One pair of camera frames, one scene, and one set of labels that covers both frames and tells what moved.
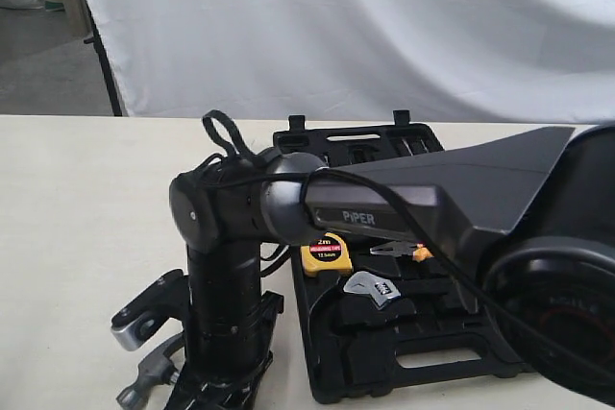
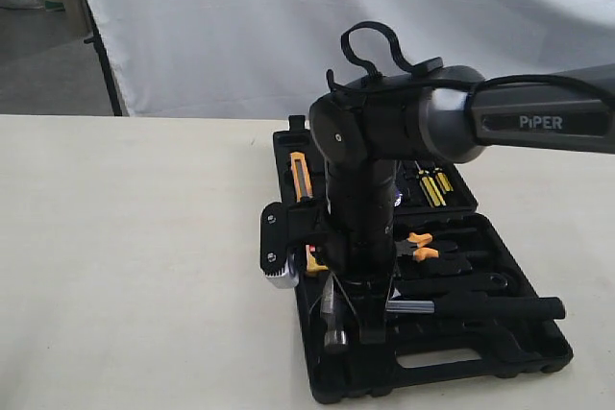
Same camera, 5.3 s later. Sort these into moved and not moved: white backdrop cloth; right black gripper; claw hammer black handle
Moved: right black gripper; claw hammer black handle
Not moved: white backdrop cloth
